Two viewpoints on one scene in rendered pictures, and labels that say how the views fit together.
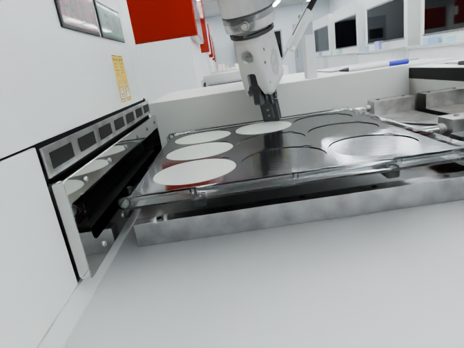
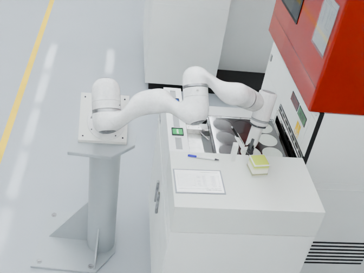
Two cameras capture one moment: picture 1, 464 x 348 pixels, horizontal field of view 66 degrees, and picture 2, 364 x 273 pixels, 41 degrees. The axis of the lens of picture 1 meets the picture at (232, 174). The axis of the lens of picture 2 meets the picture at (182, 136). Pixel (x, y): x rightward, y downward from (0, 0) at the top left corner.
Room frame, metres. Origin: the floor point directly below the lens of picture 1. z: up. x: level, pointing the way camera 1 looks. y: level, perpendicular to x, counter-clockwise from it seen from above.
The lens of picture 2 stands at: (2.43, -0.76, 2.33)
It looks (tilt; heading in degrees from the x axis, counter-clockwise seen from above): 36 degrees down; 169
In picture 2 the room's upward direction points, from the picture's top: 9 degrees clockwise
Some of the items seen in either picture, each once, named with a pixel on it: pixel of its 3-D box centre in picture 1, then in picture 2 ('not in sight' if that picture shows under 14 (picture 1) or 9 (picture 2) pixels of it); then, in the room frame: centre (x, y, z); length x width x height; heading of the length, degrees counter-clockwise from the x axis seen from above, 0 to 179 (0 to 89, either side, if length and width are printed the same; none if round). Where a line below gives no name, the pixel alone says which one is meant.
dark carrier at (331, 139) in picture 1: (271, 141); (246, 139); (0.52, -0.07, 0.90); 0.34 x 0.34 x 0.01; 89
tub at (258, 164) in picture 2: not in sight; (258, 165); (0.84, -0.10, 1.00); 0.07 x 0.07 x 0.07; 8
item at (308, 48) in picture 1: (300, 45); (239, 147); (0.76, -0.18, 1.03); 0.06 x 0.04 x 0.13; 89
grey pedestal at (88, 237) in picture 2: not in sight; (84, 192); (0.43, -0.87, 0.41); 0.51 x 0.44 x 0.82; 83
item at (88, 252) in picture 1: (130, 166); (285, 140); (0.51, 0.14, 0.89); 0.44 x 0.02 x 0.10; 179
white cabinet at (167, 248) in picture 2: not in sight; (211, 218); (0.60, -0.17, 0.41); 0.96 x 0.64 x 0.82; 179
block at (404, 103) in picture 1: (390, 104); not in sight; (0.70, -0.33, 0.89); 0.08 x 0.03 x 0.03; 89
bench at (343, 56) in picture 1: (357, 47); not in sight; (9.38, -3.62, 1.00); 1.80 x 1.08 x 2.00; 179
